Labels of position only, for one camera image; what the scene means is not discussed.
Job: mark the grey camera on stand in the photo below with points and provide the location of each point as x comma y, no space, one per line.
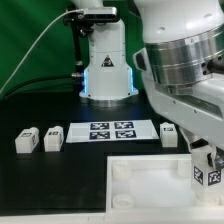
101,13

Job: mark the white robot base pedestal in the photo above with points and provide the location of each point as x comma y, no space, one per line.
108,79

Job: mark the white square tabletop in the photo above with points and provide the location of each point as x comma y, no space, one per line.
151,182

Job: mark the black camera stand pole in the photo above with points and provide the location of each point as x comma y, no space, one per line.
80,29

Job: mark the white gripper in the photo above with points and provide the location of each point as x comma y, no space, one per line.
200,115

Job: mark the white sheet with tags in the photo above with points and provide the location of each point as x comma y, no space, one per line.
111,131

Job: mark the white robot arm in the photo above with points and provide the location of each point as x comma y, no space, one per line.
182,65

